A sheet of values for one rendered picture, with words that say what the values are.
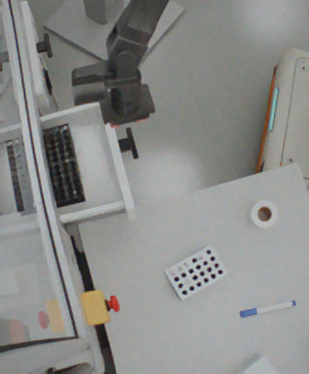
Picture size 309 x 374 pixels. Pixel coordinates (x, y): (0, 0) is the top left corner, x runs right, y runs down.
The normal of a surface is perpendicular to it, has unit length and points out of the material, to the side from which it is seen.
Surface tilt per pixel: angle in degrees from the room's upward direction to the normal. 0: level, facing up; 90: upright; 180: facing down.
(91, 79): 61
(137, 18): 50
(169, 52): 0
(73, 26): 5
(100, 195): 0
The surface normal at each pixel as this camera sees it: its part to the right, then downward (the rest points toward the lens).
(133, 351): 0.00, -0.32
